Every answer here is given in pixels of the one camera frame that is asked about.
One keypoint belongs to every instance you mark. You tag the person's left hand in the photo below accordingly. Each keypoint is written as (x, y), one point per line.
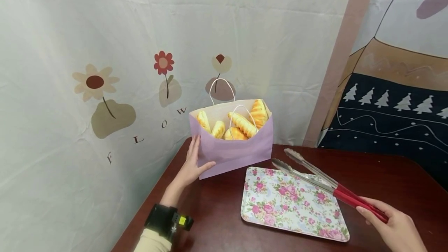
(189, 172)

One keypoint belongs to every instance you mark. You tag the person's right hand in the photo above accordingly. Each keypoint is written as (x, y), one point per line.
(399, 232)

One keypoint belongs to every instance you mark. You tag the person's right thumb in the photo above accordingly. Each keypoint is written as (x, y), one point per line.
(365, 215)

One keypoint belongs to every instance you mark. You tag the person's right index finger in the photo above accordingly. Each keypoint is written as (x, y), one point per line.
(376, 202)

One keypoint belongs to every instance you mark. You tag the person's left thumb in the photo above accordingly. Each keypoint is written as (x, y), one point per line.
(207, 166)

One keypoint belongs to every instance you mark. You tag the person's left fingers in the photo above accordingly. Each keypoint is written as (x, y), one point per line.
(194, 149)

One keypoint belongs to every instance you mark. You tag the purple paper bag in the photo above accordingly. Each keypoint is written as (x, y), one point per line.
(234, 153)

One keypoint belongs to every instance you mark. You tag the person's left forearm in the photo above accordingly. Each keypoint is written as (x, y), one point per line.
(170, 196)

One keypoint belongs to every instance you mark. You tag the small yellow bread roll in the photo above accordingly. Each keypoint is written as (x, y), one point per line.
(218, 129)
(203, 121)

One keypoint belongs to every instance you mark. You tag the round yellow bread roll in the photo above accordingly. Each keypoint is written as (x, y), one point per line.
(235, 134)

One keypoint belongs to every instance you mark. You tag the long striped bread roll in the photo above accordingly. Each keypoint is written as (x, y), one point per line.
(242, 123)

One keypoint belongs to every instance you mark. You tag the black wrist band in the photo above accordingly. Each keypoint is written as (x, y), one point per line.
(164, 219)

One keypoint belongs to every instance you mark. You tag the large striped bread roll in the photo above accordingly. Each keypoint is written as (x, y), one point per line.
(259, 112)

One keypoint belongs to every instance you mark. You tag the floral rectangular tray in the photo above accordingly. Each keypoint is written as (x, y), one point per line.
(290, 203)

